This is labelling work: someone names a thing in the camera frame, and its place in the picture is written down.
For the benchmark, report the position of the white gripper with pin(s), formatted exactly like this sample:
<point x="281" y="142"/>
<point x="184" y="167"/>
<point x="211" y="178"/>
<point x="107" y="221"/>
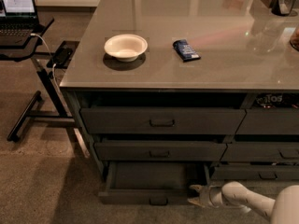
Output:
<point x="207" y="195"/>

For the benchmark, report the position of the grey drawer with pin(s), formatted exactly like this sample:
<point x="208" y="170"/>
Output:
<point x="159" y="151"/>
<point x="274" y="121"/>
<point x="161" y="120"/>
<point x="255" y="172"/>
<point x="261" y="151"/>
<point x="154" y="183"/>

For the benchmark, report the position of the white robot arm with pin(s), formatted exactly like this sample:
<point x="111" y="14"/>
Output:
<point x="282" y="210"/>

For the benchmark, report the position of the chips bag in drawer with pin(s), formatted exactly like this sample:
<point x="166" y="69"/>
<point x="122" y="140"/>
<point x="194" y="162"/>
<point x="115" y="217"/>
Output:
<point x="277" y="100"/>

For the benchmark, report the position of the grey drawer cabinet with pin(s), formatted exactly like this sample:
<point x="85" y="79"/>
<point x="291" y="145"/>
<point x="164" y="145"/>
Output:
<point x="164" y="87"/>

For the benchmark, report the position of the blue snack packet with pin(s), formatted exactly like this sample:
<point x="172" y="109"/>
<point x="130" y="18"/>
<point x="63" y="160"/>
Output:
<point x="185" y="51"/>

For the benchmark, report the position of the white bowl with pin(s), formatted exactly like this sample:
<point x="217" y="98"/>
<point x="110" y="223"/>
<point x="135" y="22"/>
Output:
<point x="125" y="48"/>

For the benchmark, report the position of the brown round object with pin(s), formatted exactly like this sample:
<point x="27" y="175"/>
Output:
<point x="294" y="40"/>

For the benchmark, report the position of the black power adapter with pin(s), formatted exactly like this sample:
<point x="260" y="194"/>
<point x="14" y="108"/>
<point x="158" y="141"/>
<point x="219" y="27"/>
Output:
<point x="62" y="55"/>

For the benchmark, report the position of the black laptop stand table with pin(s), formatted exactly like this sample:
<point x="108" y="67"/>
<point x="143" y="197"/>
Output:
<point x="45" y="67"/>

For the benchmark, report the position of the dark glass jar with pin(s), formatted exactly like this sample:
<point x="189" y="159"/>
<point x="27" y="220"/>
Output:
<point x="285" y="0"/>

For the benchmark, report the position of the black laptop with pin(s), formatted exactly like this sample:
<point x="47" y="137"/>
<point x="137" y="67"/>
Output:
<point x="18" y="19"/>

